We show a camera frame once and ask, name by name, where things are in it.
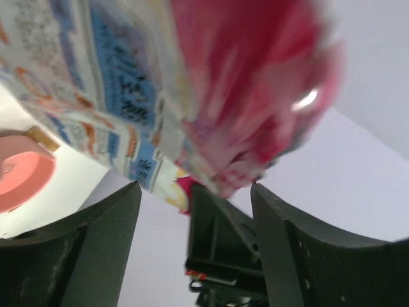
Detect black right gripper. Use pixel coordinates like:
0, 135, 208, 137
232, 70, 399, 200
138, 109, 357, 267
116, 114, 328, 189
185, 185, 268, 306

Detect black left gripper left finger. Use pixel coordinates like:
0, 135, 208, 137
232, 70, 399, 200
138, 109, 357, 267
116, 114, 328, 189
1, 183, 142, 307

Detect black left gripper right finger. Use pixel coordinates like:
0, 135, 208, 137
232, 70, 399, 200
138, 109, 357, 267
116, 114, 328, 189
251, 184, 408, 306

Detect pet food bag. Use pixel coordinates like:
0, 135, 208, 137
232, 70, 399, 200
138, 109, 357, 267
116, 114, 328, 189
1, 1, 341, 210

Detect pink left pet bowl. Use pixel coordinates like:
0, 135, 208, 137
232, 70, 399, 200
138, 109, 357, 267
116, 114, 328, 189
1, 135, 56, 213

